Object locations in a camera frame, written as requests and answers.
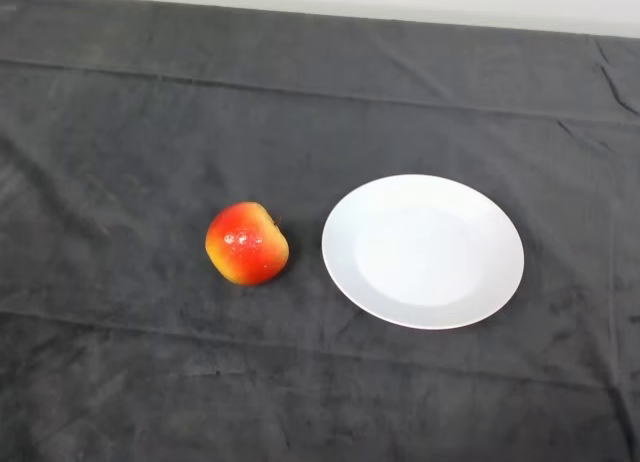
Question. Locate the red yellow apple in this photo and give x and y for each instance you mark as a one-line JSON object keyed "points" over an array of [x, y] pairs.
{"points": [[247, 247]]}

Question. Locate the white round plate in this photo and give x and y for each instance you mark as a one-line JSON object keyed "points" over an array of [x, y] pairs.
{"points": [[425, 254]]}

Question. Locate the black cloth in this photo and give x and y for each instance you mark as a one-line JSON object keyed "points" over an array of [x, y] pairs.
{"points": [[150, 132]]}

